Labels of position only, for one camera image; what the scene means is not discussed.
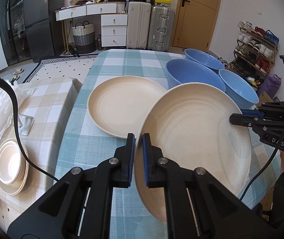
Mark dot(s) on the shoe rack with shoes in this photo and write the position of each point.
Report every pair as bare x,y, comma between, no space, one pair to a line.
256,47

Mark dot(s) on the wooden door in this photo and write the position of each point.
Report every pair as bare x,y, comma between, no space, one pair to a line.
195,23

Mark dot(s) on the white hard suitcase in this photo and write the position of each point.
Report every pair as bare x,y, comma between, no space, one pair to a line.
139,14

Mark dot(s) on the beige plate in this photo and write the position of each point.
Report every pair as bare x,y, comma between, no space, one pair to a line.
190,124
119,105

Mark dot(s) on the black refrigerator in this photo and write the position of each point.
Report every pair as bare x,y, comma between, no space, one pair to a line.
43,31

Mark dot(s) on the blue bowl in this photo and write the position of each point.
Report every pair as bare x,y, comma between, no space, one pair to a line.
204,58
238,90
182,71

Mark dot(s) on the clear acrylic stand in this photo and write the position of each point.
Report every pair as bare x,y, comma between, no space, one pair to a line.
25,124

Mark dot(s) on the white drawer vanity desk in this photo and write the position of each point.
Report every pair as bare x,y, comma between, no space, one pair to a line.
109,19

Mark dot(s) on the woven laundry basket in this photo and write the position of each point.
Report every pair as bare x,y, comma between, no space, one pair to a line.
84,37

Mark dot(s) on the stack of small beige plates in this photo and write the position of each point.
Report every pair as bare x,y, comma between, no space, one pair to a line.
14,168

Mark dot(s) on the silver aluminium suitcase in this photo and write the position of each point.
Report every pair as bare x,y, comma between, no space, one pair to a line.
160,30

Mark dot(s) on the black glass cabinet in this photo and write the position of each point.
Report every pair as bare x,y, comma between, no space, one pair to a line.
13,32

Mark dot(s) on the beige plaid cloth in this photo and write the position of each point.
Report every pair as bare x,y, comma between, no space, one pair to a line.
50,105

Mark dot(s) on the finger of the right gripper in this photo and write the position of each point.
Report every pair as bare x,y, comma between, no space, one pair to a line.
243,120
252,113

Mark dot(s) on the purple bag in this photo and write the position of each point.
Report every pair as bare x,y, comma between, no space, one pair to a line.
270,85

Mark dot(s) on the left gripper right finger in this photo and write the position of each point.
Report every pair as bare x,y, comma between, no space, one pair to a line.
197,205

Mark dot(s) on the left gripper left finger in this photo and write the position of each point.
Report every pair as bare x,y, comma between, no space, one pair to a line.
79,204

